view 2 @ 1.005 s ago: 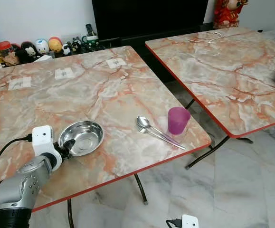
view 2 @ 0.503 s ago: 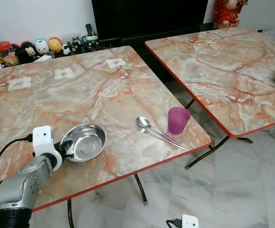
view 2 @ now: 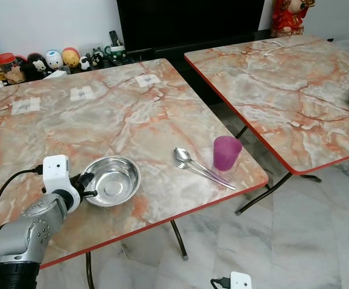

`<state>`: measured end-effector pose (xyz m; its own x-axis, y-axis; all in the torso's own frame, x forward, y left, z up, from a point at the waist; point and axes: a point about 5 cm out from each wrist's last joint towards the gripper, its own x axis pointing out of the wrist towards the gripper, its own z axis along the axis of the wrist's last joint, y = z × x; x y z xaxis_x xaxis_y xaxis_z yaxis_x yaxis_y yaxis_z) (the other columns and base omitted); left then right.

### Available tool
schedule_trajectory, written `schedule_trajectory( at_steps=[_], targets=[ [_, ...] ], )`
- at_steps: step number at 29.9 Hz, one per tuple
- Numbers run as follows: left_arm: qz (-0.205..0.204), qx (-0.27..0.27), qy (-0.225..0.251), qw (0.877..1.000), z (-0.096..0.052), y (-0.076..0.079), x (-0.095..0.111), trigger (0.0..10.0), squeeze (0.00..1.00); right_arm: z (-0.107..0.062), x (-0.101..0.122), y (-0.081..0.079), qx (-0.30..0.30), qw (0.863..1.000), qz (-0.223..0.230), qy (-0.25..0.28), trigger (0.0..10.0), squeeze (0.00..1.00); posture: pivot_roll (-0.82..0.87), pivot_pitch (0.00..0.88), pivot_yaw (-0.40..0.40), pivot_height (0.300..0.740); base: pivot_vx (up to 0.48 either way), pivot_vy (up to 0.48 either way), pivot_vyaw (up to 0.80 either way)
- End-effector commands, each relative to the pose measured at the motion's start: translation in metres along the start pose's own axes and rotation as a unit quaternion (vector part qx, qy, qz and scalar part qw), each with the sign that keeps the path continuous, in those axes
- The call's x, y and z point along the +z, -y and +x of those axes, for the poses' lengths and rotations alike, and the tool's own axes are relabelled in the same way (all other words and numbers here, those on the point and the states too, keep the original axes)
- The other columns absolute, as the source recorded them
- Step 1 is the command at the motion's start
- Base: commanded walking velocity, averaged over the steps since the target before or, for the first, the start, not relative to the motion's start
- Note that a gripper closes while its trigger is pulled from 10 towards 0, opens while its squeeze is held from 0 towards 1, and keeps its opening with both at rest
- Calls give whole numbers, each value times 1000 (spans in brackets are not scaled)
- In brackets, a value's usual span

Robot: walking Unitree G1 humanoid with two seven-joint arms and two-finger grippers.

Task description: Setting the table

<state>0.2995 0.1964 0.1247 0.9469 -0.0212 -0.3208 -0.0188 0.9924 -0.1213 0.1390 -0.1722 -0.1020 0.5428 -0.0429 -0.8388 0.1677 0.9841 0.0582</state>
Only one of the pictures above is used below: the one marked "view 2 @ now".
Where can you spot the black remote control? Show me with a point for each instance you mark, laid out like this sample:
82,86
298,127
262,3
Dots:
113,38

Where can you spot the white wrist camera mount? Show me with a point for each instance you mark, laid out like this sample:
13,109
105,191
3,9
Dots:
240,280
56,174

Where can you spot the stainless steel bowl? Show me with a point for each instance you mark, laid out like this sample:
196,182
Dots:
114,180

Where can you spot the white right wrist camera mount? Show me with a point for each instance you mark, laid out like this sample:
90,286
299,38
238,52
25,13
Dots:
240,280

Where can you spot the black cat figurine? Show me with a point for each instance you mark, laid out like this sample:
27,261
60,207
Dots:
97,58

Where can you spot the black television screen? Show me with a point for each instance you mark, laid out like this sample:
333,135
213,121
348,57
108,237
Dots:
189,23

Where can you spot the stainless steel spoon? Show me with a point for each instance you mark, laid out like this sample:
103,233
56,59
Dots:
182,155
181,163

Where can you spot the yellow orange round doll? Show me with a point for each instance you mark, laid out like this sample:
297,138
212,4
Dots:
70,56

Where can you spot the black metal table legs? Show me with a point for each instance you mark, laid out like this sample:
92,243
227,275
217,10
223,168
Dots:
267,192
178,239

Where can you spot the green mug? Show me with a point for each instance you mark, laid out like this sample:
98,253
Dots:
116,52

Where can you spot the black mouse plush toy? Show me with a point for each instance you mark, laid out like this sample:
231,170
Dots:
37,65

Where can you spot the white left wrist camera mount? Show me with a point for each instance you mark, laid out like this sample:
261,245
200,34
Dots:
56,174

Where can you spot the red figurine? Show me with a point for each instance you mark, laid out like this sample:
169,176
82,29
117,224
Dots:
292,18

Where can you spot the small panda toy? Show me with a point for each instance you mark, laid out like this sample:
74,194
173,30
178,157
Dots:
85,63

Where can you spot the white blue round doll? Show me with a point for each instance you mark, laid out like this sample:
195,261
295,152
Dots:
53,59

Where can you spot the white tissue pack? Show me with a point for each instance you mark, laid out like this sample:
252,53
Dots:
56,74

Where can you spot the red lid jar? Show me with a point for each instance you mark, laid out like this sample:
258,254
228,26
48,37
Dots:
6,64

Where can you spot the purple plastic cup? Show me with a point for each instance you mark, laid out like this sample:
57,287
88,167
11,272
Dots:
226,153

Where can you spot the white paper label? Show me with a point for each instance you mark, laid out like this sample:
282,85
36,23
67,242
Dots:
82,93
25,105
147,80

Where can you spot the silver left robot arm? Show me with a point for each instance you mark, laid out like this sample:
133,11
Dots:
31,232

